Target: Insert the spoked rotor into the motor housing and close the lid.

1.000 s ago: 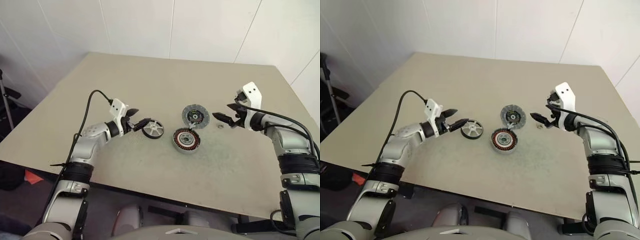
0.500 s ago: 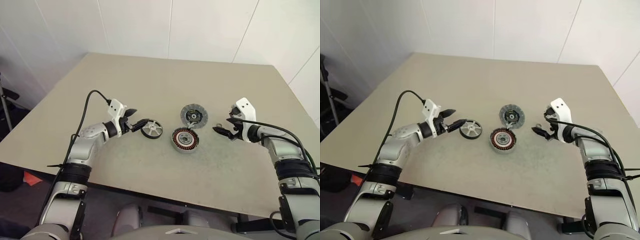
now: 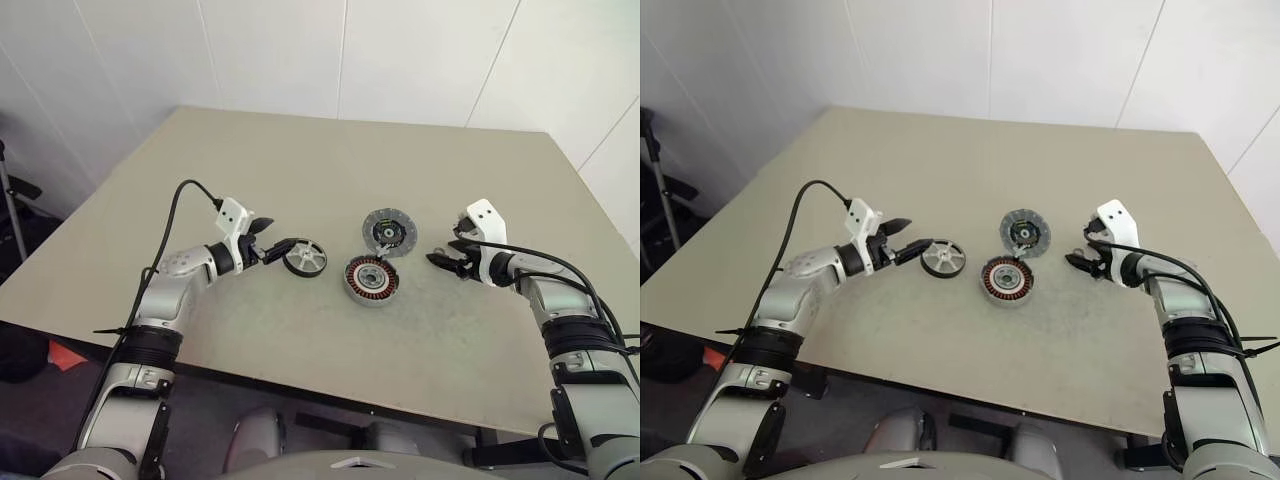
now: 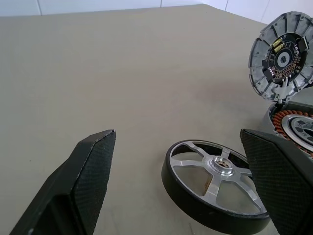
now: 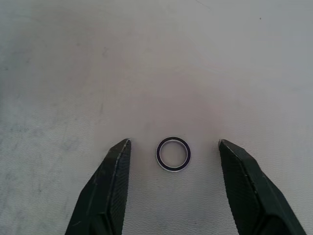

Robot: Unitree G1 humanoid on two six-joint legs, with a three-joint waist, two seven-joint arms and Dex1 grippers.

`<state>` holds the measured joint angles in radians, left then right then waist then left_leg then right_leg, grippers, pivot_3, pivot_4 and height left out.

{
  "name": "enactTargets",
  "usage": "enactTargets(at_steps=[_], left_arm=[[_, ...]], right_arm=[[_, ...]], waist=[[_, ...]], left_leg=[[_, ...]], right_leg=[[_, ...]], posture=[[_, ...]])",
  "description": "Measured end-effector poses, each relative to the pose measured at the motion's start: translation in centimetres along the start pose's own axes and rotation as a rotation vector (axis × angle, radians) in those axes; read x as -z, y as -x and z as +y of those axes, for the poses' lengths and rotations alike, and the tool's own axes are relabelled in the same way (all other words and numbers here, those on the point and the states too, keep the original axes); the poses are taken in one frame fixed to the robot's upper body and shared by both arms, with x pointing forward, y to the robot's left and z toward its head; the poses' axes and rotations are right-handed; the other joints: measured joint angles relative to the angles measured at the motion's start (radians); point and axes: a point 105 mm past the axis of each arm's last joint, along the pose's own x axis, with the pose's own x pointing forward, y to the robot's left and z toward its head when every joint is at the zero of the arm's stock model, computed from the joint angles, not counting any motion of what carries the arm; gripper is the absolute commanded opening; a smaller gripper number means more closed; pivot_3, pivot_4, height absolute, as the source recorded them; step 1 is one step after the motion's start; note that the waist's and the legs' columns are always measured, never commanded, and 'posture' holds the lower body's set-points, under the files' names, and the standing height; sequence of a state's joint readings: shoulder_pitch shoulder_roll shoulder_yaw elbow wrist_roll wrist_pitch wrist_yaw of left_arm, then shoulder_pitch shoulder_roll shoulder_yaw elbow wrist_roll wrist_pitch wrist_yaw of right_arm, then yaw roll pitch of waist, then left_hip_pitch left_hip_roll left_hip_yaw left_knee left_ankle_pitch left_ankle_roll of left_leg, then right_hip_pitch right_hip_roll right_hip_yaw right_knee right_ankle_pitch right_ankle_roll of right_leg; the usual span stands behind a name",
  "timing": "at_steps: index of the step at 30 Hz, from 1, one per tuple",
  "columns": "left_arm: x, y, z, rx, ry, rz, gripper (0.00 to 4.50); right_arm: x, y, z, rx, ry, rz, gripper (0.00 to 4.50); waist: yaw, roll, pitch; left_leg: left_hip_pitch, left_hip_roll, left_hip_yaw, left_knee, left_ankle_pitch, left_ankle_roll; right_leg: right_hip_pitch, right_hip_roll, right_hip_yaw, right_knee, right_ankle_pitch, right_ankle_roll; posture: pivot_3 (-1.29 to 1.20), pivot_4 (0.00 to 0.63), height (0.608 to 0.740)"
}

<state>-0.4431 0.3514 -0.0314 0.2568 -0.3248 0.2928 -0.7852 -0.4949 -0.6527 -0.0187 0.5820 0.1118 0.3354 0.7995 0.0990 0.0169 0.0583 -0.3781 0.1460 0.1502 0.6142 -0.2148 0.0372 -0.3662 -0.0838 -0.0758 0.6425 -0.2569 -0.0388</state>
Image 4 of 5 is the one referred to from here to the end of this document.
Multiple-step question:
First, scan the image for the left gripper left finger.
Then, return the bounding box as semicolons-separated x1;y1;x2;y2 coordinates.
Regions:
7;129;117;235

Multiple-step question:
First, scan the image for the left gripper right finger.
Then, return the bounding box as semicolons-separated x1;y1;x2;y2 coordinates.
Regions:
239;128;313;235

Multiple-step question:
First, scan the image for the clear plastic lid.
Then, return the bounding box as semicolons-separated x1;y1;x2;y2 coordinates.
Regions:
247;10;313;101

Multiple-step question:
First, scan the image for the black silver spoked rotor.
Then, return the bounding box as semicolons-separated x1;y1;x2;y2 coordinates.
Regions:
161;139;270;233

